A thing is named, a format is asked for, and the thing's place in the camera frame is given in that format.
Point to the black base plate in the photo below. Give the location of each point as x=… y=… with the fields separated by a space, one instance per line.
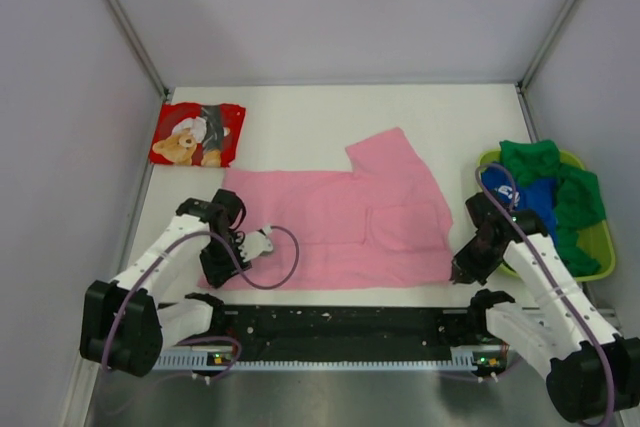
x=338 y=333

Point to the green plastic basket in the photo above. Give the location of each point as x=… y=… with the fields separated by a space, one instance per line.
x=596 y=240

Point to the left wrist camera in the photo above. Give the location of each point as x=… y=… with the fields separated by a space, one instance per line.
x=256 y=243

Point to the green t shirt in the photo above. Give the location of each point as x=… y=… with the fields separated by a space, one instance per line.
x=577 y=200

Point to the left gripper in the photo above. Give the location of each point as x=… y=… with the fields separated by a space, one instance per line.
x=217 y=274

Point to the right aluminium frame post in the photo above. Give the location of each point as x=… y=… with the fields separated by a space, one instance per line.
x=552 y=36

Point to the red teddy bear t shirt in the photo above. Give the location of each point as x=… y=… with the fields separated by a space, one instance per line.
x=193 y=134

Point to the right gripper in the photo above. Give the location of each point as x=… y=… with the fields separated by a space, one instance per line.
x=465 y=271

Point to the blue printed t shirt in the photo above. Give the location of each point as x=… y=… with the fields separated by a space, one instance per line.
x=538 y=196

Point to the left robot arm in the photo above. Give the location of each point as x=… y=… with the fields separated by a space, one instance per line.
x=124 y=325

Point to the pink t shirt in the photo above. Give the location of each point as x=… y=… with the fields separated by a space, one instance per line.
x=382 y=224

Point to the aluminium frame post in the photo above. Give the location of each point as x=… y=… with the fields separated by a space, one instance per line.
x=136 y=46
x=552 y=36

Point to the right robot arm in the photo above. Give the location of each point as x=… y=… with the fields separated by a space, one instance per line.
x=589 y=368

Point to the left aluminium frame post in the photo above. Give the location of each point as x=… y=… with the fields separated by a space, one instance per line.
x=136 y=46

